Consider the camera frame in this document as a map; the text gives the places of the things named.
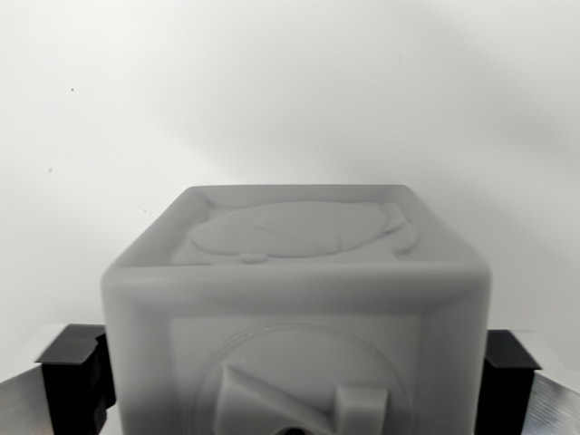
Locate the black padded gripper right finger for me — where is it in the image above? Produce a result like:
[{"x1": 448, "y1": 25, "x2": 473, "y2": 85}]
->
[{"x1": 475, "y1": 329, "x2": 580, "y2": 435}]

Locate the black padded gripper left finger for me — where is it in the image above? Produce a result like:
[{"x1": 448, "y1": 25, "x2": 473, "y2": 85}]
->
[{"x1": 0, "y1": 323, "x2": 118, "y2": 435}]

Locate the grey embossed toy cube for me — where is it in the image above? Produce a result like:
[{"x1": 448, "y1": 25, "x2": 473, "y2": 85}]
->
[{"x1": 100, "y1": 184, "x2": 493, "y2": 435}]

